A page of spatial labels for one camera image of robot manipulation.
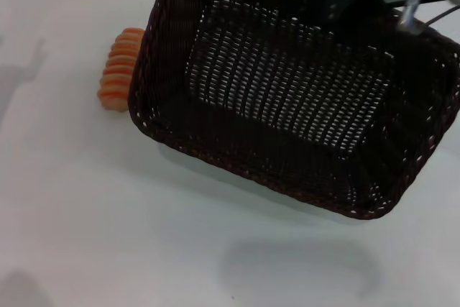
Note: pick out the dark brown woven basket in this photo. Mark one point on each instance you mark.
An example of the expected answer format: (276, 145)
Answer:
(287, 105)

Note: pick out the orange striped bread loaf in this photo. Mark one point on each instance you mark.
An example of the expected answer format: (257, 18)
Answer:
(118, 69)

